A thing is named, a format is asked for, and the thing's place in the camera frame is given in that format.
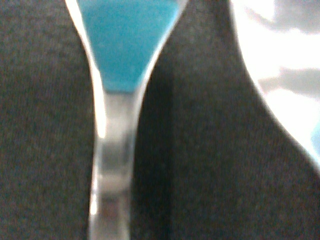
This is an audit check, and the silver spoon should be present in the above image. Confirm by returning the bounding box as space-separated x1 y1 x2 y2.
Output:
229 0 320 169

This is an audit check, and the black tablecloth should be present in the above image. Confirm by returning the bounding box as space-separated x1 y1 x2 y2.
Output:
0 0 320 240

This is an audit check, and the silver fork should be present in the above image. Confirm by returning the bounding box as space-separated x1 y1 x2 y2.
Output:
65 0 187 240

